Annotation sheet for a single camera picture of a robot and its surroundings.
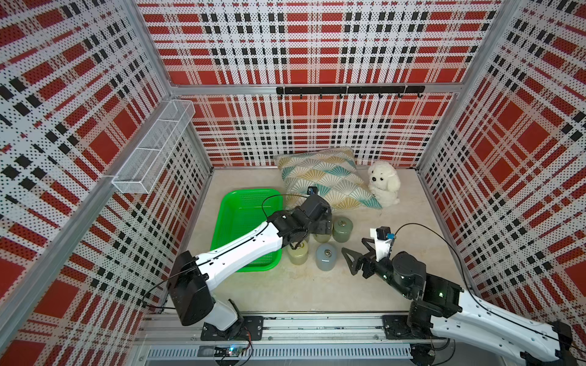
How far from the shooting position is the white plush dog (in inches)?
36.9

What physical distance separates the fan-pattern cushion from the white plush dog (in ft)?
0.08

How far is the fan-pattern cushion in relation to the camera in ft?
3.12

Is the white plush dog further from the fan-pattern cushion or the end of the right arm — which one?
the end of the right arm
